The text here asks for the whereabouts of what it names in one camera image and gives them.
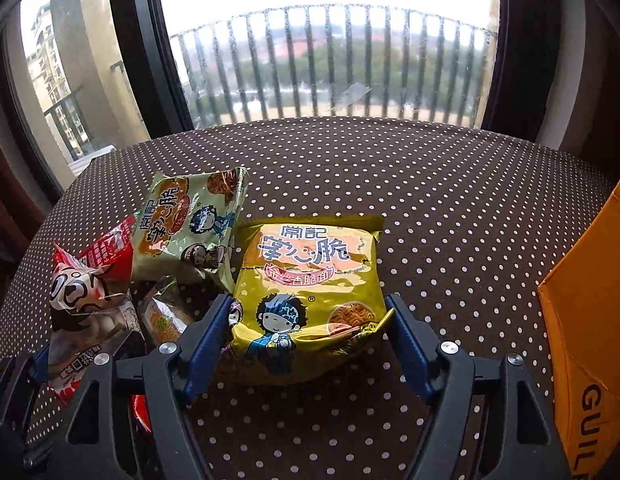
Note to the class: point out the pale green noodle snack packet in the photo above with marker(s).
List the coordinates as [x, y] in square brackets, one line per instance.
[189, 220]

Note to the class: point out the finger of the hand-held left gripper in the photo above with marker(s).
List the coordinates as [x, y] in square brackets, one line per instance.
[39, 365]

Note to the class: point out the yellow noodle snack packet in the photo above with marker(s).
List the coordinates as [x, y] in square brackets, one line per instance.
[300, 310]

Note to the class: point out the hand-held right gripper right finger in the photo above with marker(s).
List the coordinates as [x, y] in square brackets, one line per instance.
[415, 350]

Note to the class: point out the beige apartment building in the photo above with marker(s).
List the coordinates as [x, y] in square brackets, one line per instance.
[47, 60]

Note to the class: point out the orange cardboard box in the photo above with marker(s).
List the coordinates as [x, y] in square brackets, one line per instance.
[590, 310]

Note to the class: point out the black window frame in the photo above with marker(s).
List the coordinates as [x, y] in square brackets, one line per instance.
[149, 60]

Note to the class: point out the red clear wrapped snack packet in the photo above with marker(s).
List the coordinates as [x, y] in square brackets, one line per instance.
[139, 412]

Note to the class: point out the beige balcony column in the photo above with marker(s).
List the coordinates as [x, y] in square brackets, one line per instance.
[99, 60]

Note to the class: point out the balcony railing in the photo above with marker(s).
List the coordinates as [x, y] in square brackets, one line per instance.
[340, 8]

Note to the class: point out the clear wrapped orange snack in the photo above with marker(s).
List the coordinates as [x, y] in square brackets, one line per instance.
[162, 320]

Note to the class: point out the brown polka dot tablecloth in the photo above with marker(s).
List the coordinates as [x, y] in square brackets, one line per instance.
[390, 175]

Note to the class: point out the face print snack packet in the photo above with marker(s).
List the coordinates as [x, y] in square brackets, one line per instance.
[84, 310]

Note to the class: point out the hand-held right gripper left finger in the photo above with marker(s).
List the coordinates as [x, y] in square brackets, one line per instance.
[204, 345]

